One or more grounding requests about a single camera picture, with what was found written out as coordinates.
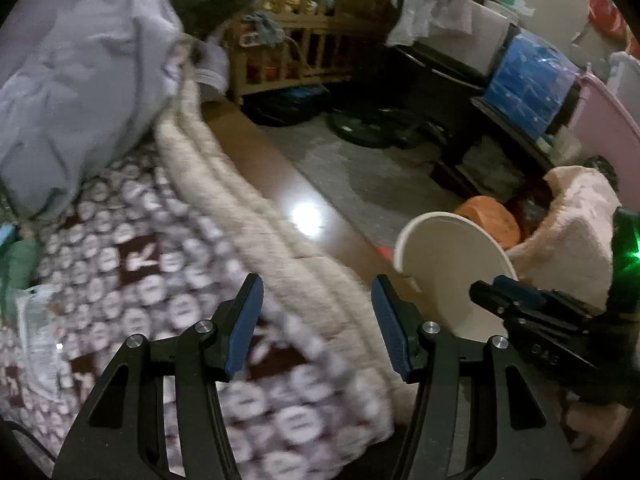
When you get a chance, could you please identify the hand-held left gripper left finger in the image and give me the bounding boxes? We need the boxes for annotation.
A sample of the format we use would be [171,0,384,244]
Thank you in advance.
[52,272,266,480]

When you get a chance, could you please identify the pink plastic bin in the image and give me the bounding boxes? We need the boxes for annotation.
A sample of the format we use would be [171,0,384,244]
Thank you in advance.
[567,72,640,201]

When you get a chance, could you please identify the white hanging clothes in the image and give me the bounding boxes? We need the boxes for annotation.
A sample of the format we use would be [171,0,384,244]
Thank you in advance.
[385,0,481,48]

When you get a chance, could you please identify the grey folded cloth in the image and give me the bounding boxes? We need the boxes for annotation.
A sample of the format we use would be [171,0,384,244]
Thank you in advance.
[460,142,526,201]

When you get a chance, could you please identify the black round floor stand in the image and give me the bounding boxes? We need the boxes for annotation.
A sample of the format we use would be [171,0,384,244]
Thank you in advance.
[327,107,446,150]

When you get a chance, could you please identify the clear printed plastic wrapper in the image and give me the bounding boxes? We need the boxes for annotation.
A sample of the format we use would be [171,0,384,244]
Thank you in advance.
[17,284,73,391]

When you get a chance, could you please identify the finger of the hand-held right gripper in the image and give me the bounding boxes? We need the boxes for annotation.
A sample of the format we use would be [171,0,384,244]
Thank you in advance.
[492,275,606,336]
[469,281,616,391]

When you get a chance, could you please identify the orange plastic basin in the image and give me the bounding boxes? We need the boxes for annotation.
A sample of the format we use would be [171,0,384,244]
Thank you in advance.
[454,195,523,251]

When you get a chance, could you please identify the white plastic container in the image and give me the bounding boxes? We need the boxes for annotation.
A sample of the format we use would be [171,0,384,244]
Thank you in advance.
[607,52,640,111]

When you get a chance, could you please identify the wooden baby crib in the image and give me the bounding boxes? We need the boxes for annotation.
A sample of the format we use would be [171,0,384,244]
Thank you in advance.
[225,0,401,106]

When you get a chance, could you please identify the red plastic basin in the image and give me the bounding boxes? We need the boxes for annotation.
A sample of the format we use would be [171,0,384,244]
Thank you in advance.
[587,0,631,38]

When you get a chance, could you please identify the black metal table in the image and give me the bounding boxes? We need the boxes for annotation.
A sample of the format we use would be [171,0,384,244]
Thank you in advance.
[395,42,556,196]

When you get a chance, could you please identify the cream fleece towel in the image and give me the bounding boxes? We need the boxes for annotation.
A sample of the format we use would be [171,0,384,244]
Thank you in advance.
[507,165,623,311]

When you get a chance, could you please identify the light grey-blue duvet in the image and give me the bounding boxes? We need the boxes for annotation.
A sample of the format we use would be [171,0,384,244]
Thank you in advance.
[0,0,231,221]

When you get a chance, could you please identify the grey maroon patterned fleece blanket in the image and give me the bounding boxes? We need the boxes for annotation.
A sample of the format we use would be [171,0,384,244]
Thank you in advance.
[0,152,396,480]

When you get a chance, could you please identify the cream quilted mattress pad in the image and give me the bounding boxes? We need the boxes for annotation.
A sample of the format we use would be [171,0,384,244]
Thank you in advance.
[155,80,431,411]

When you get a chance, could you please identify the green plastic packet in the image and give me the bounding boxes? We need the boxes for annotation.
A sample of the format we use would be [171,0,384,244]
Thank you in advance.
[0,240,41,306]

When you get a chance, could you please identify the black bag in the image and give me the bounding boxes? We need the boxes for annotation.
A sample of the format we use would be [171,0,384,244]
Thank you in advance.
[245,87,331,126]

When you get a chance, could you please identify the brown wooden bed frame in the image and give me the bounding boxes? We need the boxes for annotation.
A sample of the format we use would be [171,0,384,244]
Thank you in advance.
[200,100,426,311]

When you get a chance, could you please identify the dark green pillow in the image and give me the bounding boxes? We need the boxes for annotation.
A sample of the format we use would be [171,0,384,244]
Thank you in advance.
[167,0,278,41]

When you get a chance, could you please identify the blue-grey cloth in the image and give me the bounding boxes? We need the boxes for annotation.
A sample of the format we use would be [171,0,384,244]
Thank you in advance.
[242,10,286,46]

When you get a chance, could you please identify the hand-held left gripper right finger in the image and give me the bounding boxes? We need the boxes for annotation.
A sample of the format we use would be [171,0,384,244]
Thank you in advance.
[371,274,583,480]

